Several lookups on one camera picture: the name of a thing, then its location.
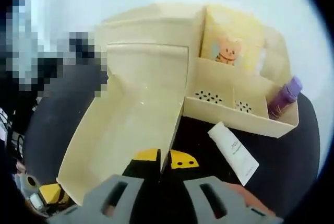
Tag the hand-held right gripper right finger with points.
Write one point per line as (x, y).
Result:
(235, 208)

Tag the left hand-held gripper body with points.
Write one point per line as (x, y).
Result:
(30, 191)

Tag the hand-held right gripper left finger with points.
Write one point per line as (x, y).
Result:
(91, 208)

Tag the white cosmetic tube bottle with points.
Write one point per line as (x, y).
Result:
(232, 151)

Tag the cream plastic drawer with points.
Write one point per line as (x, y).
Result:
(130, 109)
(146, 32)

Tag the purple cosmetic bottle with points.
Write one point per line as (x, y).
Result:
(284, 98)

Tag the person's right hand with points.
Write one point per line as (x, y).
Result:
(248, 198)

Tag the black table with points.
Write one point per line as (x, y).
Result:
(60, 119)

